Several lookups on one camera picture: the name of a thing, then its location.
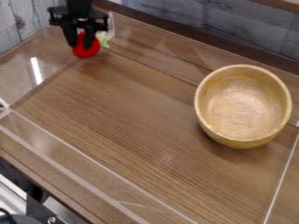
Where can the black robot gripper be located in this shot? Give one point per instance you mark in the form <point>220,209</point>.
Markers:
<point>83,15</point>

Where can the red felt strawberry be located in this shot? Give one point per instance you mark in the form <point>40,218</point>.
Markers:
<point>81,52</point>

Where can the light wooden bowl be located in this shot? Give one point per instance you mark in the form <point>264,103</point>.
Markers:
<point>243,106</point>

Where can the clear acrylic corner bracket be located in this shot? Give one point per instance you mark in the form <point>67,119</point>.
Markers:
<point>111,29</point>

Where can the clear acrylic tray wall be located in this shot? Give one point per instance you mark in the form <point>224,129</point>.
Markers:
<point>101,130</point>

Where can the black metal table bracket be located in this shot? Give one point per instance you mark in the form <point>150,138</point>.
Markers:
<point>37,211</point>

